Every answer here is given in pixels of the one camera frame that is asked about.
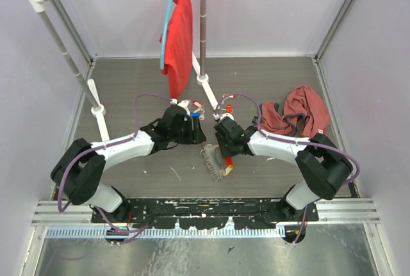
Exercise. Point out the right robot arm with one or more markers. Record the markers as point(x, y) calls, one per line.
point(324, 168)

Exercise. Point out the keyring with red tag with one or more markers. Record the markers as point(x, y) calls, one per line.
point(214, 161)

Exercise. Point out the clothes rack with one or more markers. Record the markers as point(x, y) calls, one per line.
point(117, 29)

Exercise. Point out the key with blue tag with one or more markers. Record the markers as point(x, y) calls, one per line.
point(198, 115)

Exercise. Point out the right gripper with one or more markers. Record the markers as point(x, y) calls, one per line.
point(225, 152)

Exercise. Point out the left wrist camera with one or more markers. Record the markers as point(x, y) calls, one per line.
point(182, 104)

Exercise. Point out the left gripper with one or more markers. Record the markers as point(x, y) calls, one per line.
point(196, 136)

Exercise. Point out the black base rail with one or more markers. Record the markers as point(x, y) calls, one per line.
point(207, 213)

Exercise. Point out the crumpled red shirt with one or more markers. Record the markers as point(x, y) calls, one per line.
point(303, 114)

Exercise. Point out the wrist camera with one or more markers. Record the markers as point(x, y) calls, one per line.
point(182, 104)
point(217, 117)

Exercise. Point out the grey cable duct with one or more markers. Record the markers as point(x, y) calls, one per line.
point(105, 232)

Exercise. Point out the key with yellow tag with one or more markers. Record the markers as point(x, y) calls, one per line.
point(227, 170)

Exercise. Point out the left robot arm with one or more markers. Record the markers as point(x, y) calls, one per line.
point(78, 173)

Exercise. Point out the blue hanger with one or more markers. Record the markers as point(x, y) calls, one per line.
point(164, 34)

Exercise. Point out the red shirt on hanger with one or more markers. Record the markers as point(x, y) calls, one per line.
point(178, 48)

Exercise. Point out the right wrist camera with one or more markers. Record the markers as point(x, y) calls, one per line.
point(217, 117)

